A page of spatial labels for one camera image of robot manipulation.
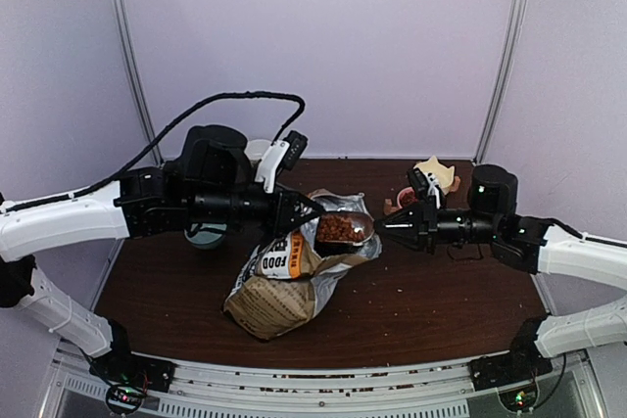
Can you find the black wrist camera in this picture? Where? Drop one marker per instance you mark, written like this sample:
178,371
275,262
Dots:
282,154
426,187

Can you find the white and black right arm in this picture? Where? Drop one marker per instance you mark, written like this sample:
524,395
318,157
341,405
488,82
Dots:
525,243

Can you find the brown kibble in scoop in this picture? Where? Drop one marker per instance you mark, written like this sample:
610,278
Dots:
335,228

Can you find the brown dog food bag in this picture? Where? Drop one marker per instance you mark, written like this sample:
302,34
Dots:
286,284

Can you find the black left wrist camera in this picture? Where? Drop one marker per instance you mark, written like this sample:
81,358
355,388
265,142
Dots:
282,154

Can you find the light green ceramic bowl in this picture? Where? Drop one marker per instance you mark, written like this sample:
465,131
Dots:
205,236

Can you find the right aluminium corner post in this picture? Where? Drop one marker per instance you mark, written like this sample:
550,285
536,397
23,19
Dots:
515,21

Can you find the silver metal food scoop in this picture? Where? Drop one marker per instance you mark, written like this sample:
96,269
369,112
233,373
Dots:
363,226

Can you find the aluminium corner post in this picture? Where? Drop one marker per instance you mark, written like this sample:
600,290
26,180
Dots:
515,21
132,71

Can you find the cream cat-ear pet bowl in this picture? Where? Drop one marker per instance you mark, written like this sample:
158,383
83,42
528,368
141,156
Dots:
445,176

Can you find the aluminium front frame rail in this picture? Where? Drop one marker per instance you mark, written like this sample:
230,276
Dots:
436,389

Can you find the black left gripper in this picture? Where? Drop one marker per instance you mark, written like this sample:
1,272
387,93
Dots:
278,224

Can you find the pink cat-ear pet bowl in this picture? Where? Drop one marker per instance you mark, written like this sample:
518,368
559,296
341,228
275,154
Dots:
403,190

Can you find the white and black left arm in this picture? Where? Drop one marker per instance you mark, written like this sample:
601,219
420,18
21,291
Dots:
211,187

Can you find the brown kibble in pink bowl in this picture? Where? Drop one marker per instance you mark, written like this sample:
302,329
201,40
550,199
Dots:
407,198

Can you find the right arm base board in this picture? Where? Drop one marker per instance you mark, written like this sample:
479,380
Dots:
519,399

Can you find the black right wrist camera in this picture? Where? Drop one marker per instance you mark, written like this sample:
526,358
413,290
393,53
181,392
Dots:
426,187

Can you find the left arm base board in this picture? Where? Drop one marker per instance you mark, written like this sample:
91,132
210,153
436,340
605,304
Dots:
123,399

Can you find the white patterned ceramic bowl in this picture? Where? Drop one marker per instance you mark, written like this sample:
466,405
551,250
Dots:
255,150

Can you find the right aluminium table rail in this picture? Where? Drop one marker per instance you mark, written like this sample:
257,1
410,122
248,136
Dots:
543,289

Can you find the left aluminium corner post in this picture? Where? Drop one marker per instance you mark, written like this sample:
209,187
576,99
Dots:
132,71

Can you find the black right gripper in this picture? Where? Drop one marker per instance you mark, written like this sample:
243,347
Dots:
414,215

